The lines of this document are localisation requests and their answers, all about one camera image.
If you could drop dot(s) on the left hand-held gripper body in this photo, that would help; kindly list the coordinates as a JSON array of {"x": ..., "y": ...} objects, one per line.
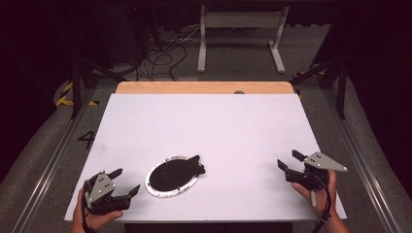
[{"x": 101, "y": 189}]

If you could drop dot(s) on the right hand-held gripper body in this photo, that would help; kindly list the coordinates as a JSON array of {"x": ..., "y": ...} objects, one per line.
[{"x": 319, "y": 161}]

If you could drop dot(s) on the person's left hand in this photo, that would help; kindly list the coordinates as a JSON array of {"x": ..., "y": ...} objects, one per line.
[{"x": 97, "y": 220}]

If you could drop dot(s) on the person's right hand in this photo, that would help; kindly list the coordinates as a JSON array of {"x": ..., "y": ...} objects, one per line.
[{"x": 320, "y": 197}]

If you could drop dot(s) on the black metal stand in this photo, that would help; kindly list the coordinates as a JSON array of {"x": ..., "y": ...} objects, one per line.
[
  {"x": 76, "y": 81},
  {"x": 340, "y": 93}
]

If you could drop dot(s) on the white board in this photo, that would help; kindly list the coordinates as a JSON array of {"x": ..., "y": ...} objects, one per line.
[{"x": 207, "y": 129}]

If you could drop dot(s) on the yellow and black floor tape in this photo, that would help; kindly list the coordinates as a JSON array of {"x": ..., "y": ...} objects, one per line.
[{"x": 64, "y": 97}]

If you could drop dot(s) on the wooden table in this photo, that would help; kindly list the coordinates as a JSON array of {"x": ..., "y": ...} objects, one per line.
[{"x": 181, "y": 87}]

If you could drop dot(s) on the black equipment case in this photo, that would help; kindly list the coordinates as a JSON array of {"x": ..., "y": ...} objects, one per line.
[{"x": 124, "y": 35}]

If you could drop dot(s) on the white metal stand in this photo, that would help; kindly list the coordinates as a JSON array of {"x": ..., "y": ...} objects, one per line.
[{"x": 241, "y": 20}]

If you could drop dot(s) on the aluminium floor rail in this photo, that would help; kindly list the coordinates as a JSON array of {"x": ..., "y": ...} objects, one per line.
[
  {"x": 362, "y": 168},
  {"x": 48, "y": 168}
]

